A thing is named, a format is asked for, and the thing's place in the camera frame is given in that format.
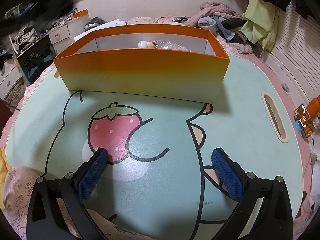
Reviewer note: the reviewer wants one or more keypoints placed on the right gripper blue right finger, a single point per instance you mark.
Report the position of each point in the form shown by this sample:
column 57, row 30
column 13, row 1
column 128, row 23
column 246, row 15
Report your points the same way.
column 263, row 208

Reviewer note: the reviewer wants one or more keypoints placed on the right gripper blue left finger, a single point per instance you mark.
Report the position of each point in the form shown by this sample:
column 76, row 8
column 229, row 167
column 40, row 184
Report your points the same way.
column 45, row 219

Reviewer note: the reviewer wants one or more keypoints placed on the clear plastic bag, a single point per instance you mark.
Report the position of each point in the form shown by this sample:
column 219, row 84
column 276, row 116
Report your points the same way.
column 169, row 45

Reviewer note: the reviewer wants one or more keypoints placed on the white-haired chibi figurine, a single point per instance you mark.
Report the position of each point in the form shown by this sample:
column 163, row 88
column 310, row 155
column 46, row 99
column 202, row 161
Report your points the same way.
column 145, row 44

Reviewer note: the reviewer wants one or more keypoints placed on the pink floral quilt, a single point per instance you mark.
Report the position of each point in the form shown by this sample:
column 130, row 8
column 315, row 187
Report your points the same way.
column 17, row 192

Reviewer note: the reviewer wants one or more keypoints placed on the phone on blue stand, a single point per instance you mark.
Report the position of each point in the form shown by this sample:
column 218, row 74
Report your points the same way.
column 303, row 122

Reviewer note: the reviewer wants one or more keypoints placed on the orange water bottle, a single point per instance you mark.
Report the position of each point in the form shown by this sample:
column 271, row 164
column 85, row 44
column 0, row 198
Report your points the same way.
column 313, row 107

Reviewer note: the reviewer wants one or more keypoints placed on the orange gradient storage box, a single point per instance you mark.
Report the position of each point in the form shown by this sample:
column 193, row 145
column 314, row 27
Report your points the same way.
column 108, row 60

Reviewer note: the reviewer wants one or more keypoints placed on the white drawer desk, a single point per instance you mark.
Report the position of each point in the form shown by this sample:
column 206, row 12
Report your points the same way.
column 63, row 36

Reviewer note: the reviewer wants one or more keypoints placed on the pile of clothes on bed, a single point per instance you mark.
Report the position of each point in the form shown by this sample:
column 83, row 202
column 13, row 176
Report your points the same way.
column 224, row 23

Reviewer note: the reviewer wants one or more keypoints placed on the green hanging cloth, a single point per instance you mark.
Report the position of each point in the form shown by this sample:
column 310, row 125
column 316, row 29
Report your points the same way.
column 261, row 23

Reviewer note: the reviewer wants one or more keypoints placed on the small orange box on desk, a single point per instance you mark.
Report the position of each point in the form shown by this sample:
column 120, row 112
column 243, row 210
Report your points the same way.
column 80, row 13

